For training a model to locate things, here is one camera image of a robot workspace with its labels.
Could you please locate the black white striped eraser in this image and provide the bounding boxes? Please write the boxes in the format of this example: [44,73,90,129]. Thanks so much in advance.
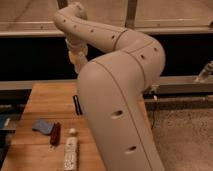
[73,95,82,115]

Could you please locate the metal window post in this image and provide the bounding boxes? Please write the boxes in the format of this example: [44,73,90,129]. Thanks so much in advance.
[125,0,137,29]
[57,0,68,9]

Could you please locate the white remote control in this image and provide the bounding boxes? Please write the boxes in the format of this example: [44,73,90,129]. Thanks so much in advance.
[64,137,78,171]

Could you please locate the white ceramic cup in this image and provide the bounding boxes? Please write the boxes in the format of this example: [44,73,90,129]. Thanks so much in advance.
[75,53,88,74]

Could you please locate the small white ball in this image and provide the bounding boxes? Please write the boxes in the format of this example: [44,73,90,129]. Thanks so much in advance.
[69,128,77,136]

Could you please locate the right metal window post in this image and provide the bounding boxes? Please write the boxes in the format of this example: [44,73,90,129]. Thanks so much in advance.
[125,0,137,29]

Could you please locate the grey pipe fitting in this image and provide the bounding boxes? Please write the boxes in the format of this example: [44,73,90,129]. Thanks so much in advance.
[195,60,213,83]

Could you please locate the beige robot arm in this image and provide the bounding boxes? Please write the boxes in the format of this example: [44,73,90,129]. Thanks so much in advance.
[54,3,165,171]

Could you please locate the left metal window post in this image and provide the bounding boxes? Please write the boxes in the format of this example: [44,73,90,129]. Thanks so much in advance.
[57,0,68,9]

